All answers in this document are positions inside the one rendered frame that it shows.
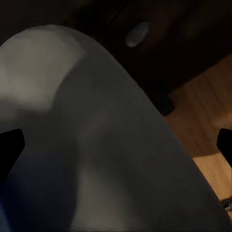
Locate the swivel chair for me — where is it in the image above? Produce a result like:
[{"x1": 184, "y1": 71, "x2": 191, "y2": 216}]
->
[{"x1": 0, "y1": 24, "x2": 232, "y2": 232}]

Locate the folder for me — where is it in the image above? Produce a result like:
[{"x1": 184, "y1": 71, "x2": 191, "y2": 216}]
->
[{"x1": 0, "y1": 194, "x2": 14, "y2": 232}]

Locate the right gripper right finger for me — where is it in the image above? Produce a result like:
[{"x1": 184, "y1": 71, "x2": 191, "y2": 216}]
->
[{"x1": 217, "y1": 128, "x2": 232, "y2": 167}]

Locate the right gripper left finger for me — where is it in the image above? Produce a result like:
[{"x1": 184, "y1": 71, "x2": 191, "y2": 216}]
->
[{"x1": 0, "y1": 129, "x2": 25, "y2": 186}]

